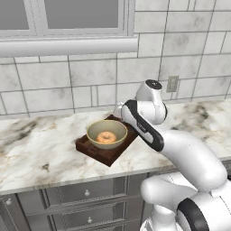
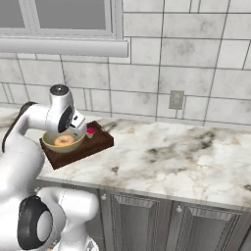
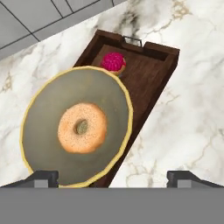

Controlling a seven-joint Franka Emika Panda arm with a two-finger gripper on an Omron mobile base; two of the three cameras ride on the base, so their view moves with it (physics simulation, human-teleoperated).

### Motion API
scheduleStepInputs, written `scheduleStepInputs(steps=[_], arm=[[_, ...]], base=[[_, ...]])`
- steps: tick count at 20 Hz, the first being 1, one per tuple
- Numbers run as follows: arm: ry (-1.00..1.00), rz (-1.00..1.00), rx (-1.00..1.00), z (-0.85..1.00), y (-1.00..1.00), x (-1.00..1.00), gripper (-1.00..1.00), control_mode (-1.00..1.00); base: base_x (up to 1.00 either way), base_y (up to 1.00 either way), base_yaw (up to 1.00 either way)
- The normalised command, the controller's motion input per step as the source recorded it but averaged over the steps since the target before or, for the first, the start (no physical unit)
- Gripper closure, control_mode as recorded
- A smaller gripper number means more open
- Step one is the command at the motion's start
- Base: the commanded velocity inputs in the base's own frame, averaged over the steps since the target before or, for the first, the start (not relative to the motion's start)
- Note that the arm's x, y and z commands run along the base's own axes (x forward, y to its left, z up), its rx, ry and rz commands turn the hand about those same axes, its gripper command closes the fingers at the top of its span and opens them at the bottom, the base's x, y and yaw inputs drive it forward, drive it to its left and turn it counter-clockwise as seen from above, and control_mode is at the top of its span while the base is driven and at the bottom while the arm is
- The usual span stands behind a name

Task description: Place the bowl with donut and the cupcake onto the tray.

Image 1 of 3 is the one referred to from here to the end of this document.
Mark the grey cupboard panel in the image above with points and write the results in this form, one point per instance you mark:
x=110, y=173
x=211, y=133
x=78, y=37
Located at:
x=135, y=192

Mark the white cupboard knob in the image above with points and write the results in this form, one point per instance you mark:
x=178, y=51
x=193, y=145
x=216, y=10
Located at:
x=8, y=201

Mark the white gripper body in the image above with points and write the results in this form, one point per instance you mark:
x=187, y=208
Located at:
x=118, y=110

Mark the dark brown wooden tray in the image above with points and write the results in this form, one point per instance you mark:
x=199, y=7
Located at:
x=105, y=156

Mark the orange glazed donut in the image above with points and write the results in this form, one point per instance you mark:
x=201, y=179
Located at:
x=106, y=137

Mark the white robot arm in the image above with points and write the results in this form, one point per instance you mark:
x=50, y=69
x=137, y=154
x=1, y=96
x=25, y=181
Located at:
x=186, y=153

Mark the grey cupboard door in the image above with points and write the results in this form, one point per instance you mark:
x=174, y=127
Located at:
x=9, y=218

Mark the grey framed window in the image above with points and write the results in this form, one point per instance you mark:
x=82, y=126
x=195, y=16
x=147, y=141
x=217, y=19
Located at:
x=81, y=15

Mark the white drawer knob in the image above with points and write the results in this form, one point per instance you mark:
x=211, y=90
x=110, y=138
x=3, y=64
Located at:
x=89, y=220
x=87, y=192

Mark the beige bowl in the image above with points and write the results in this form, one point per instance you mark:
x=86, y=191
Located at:
x=117, y=127

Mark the grey window sill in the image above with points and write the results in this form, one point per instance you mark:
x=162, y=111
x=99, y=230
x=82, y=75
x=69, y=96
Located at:
x=66, y=46

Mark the grey wall outlet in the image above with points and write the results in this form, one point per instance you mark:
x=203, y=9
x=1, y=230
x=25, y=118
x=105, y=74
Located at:
x=172, y=84

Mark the grey drawer front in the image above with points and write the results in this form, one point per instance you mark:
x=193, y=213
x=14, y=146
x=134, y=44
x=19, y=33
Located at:
x=66, y=194
x=72, y=221

